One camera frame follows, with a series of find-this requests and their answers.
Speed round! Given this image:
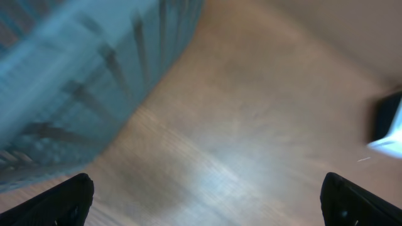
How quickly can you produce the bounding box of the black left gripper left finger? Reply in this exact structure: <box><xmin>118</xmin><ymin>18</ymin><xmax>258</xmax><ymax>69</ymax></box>
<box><xmin>1</xmin><ymin>173</ymin><xmax>94</xmax><ymax>226</ymax></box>

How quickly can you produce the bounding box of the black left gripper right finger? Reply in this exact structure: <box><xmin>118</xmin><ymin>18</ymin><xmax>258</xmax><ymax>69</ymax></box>
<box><xmin>320</xmin><ymin>172</ymin><xmax>401</xmax><ymax>226</ymax></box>

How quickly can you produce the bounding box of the white barcode scanner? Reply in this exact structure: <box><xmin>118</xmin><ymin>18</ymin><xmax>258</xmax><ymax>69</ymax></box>
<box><xmin>367</xmin><ymin>91</ymin><xmax>401</xmax><ymax>159</ymax></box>

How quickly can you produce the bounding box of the grey plastic mesh basket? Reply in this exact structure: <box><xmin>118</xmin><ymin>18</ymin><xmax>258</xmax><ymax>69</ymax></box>
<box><xmin>1</xmin><ymin>0</ymin><xmax>204</xmax><ymax>192</ymax></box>

